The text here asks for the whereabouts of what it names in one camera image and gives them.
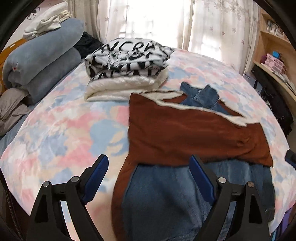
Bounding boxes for denim and rust jacket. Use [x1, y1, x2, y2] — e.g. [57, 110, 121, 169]
[111, 82, 275, 240]

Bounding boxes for white clothes on blanket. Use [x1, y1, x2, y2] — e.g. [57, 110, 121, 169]
[23, 1, 72, 40]

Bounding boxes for black white patterned hanging cloth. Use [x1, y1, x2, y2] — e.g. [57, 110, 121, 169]
[252, 65, 293, 137]

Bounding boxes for pink storage boxes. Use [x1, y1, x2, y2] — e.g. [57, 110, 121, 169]
[261, 53, 287, 74]

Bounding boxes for pastel patchwork bed cover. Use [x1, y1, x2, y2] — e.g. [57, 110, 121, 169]
[1, 50, 295, 240]

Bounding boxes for wooden bookshelf desk unit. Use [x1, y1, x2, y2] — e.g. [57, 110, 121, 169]
[253, 9, 295, 113]

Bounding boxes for grey pillow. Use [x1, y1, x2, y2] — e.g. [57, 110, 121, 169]
[1, 88, 31, 136]

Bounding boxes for books on shelf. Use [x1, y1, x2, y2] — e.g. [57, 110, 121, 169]
[266, 20, 284, 38]

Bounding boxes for sheer floral curtain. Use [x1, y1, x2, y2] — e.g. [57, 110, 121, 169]
[68, 0, 260, 73]

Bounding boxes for white folded puffer coat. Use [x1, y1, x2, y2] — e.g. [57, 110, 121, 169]
[84, 68, 169, 102]

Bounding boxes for blue folded blanket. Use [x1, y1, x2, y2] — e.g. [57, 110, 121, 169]
[3, 19, 84, 104]

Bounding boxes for black garment beside blanket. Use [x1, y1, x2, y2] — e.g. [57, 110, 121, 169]
[74, 32, 103, 59]

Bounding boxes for black white lettered folded garment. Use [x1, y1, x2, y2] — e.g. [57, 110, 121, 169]
[85, 38, 175, 80]

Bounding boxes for cartoon face wall sticker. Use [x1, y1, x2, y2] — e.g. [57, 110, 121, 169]
[27, 8, 40, 21]

